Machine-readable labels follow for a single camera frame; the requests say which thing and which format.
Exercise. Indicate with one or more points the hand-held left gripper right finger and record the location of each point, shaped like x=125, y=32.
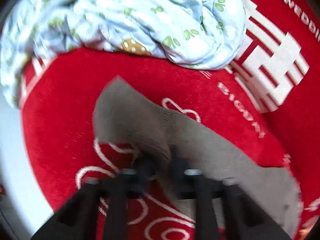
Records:
x=178, y=173

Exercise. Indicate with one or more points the light blue printed quilt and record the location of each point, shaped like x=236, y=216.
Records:
x=140, y=12

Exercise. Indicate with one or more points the red printed blanket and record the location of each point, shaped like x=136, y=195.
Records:
x=62, y=120

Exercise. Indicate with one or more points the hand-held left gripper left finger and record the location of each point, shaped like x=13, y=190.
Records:
x=143, y=173

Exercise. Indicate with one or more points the grey knit garment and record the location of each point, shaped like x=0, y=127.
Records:
x=140, y=120

